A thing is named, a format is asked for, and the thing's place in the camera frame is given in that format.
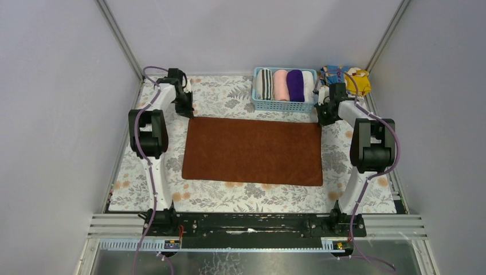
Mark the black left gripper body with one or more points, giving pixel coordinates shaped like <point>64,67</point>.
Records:
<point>184,105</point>

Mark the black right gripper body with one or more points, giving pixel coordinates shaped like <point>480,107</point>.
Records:
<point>326,113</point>

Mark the purple towel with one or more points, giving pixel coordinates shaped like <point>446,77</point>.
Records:
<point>295,85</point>

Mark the brown towel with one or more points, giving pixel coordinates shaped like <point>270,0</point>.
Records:
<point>253,151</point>

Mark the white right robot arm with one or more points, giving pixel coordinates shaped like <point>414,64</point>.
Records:
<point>372,150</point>

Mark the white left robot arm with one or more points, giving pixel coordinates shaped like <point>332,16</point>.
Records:
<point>149,139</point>

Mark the blue yellow cartoon towel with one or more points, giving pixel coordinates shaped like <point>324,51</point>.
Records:
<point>356,80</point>

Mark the white rolled towel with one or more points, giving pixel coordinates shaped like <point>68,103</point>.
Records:
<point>309,84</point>

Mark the pink rolled towel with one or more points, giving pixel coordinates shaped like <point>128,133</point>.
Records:
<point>280,88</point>

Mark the striped rolled towel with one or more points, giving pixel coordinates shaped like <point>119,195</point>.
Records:
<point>264,84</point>

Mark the light blue plastic basket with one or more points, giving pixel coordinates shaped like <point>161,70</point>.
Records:
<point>284,106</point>

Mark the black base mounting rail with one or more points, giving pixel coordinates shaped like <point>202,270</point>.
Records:
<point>252,230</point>

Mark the slotted cable duct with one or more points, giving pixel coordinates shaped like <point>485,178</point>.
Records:
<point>173,245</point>

